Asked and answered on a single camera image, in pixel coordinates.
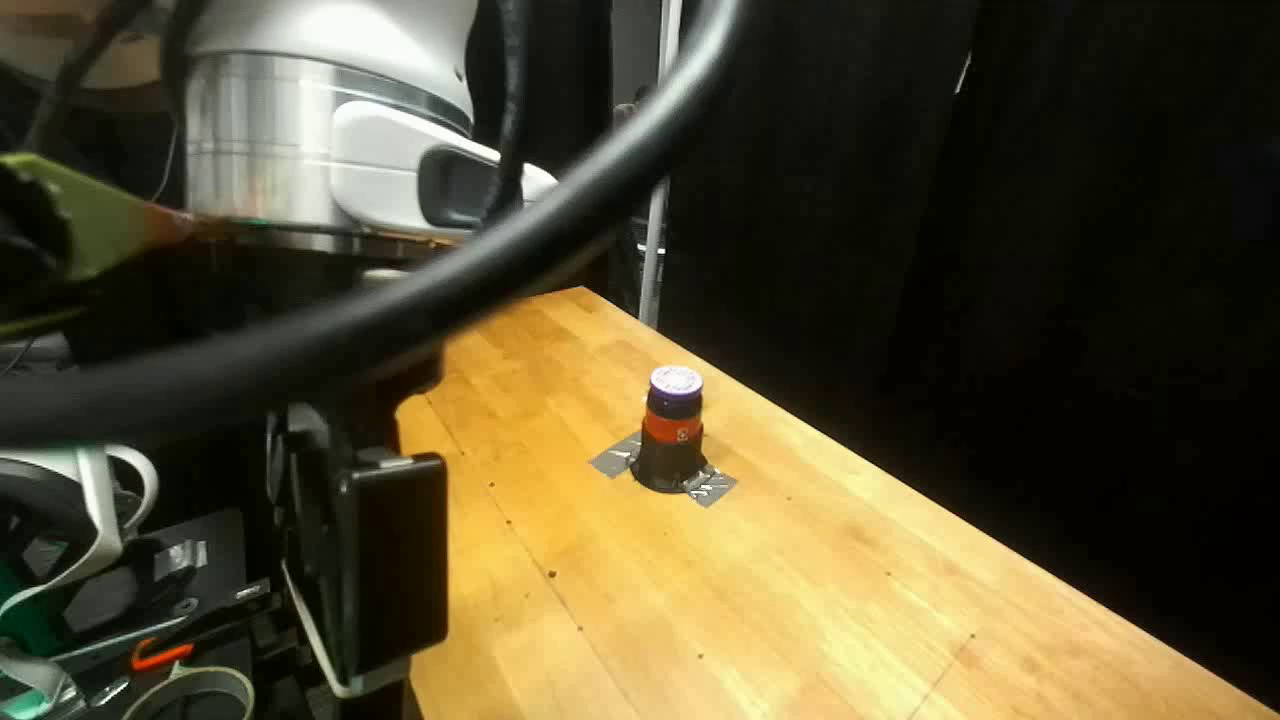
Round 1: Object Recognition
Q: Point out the thick black corrugated hose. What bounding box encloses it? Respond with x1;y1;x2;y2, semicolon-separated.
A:
0;0;743;454

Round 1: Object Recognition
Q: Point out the small orange clip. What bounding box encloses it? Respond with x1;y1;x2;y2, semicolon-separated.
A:
129;637;201;677

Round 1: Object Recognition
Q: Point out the thin black cable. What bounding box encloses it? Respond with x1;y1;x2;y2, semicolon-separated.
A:
475;0;543;228

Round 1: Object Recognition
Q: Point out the grey duct tape piece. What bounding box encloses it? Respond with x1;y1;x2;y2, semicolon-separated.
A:
680;466;738;512
588;432;648;482

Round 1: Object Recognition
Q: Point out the green flat panel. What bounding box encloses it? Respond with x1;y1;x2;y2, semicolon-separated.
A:
0;147;202;335

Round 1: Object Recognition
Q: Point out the white looped strap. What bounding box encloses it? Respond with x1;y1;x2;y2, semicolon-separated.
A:
0;445;164;623

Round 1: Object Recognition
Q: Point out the grey metal pole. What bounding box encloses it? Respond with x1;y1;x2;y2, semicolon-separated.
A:
633;0;686;332

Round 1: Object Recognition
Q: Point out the black curtain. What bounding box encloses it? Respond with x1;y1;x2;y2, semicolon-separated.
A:
660;0;1280;714

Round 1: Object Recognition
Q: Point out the thin white cable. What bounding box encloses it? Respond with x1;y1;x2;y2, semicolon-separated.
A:
277;558;402;703

